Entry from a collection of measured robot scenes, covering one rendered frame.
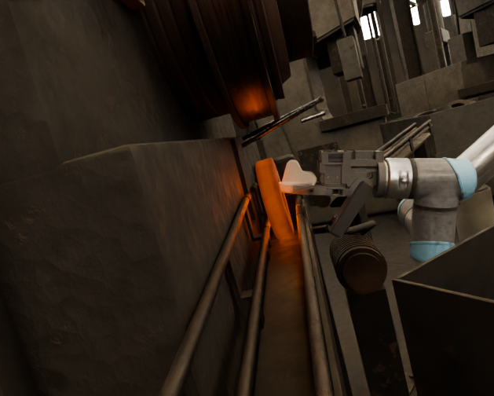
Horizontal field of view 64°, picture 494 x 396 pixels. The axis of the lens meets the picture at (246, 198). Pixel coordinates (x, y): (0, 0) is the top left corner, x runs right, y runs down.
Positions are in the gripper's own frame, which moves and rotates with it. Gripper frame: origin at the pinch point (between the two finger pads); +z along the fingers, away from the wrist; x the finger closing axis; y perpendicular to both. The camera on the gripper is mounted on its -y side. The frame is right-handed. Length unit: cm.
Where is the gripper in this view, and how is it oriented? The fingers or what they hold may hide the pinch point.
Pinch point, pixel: (273, 188)
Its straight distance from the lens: 76.1
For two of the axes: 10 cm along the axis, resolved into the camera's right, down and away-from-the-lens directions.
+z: -9.9, -0.1, 1.1
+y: 0.0, -9.9, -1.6
